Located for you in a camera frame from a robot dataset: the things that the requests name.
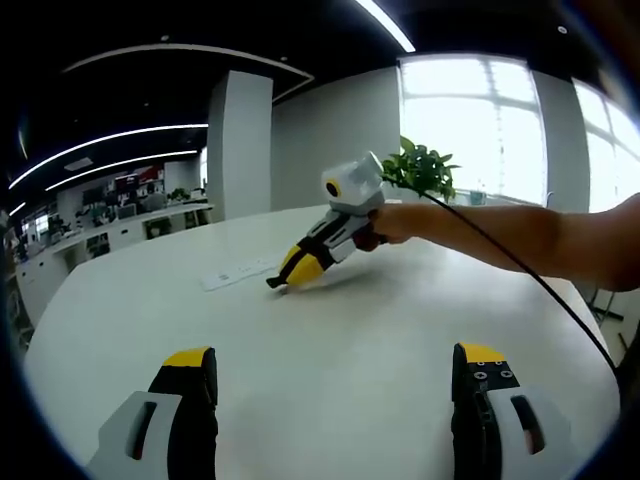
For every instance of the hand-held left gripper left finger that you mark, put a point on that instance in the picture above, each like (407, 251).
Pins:
(190, 420)

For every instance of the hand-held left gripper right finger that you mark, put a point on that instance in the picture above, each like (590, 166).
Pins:
(475, 430)

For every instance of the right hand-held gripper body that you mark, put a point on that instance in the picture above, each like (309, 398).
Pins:
(357, 185)

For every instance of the person's right hand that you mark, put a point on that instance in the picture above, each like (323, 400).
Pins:
(395, 225)

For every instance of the green potted plant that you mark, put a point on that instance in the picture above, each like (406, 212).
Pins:
(425, 170)

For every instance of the white power strip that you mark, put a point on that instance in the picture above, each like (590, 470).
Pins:
(235, 272)

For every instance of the large bright window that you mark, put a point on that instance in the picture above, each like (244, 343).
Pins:
(475, 135)
(610, 150)

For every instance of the small background plant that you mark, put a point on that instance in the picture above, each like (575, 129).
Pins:
(179, 194)

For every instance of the long ceiling light strip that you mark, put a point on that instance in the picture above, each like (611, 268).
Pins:
(390, 25)

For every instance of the white office counter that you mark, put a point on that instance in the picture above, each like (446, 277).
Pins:
(125, 225)

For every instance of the curved ceiling light strip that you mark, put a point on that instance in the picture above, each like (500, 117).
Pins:
(125, 164)
(110, 140)

